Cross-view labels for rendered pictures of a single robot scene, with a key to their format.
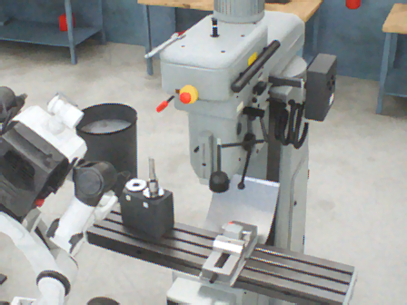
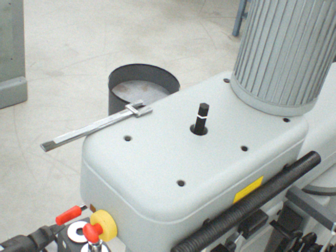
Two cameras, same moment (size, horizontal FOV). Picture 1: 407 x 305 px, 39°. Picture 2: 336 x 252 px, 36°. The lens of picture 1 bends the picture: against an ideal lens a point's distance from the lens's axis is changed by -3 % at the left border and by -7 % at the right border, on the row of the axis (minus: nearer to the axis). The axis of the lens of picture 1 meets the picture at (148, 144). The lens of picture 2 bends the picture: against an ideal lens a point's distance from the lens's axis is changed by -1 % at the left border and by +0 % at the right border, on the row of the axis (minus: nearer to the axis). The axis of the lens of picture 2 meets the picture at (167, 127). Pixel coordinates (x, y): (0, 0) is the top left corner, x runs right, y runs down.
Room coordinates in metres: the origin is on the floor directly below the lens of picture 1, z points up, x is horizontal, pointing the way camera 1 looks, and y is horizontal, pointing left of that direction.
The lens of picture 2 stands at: (1.16, -0.33, 2.53)
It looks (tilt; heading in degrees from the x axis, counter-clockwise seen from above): 39 degrees down; 9
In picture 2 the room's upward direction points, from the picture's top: 11 degrees clockwise
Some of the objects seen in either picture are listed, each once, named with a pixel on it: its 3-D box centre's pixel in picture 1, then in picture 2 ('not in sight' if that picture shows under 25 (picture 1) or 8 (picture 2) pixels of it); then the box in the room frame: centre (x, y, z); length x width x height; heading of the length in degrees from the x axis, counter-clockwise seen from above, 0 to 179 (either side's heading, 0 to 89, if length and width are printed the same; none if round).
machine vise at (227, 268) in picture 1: (231, 248); not in sight; (1.91, -0.31, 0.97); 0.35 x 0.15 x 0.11; 150
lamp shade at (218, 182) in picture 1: (219, 180); not in sight; (1.73, -0.23, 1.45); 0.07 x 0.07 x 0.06
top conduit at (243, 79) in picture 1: (256, 63); (253, 199); (1.93, -0.41, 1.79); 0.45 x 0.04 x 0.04; 149
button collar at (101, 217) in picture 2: (189, 94); (103, 225); (1.77, -0.14, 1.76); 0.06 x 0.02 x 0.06; 59
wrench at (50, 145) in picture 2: (163, 45); (97, 125); (1.89, -0.08, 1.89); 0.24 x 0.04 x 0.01; 147
